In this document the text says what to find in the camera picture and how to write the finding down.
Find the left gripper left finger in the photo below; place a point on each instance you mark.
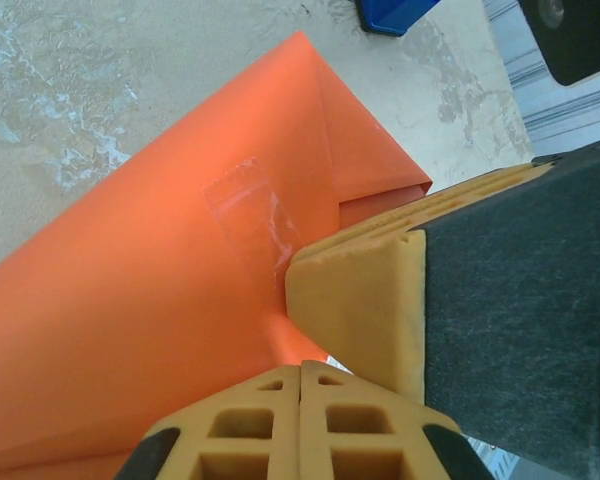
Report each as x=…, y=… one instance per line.
x=230, y=435

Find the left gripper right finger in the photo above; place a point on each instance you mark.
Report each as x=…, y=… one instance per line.
x=380, y=435

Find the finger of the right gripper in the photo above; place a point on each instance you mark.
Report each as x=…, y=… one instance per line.
x=505, y=310
x=575, y=40

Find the striped translucent side panel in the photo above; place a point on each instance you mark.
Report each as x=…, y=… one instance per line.
x=530, y=90

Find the blue tape dispenser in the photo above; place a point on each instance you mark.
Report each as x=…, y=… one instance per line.
x=395, y=15

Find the clear adhesive tape strip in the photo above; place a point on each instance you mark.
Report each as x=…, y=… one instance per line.
x=252, y=220

